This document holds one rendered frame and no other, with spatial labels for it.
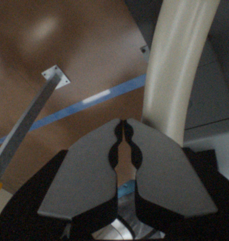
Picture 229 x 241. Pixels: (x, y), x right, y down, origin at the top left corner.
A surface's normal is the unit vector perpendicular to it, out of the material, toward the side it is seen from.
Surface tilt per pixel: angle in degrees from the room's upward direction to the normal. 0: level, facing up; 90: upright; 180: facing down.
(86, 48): 0
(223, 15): 0
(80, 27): 0
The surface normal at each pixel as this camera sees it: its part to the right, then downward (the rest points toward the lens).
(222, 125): -0.55, -0.64
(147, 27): -0.20, 0.72
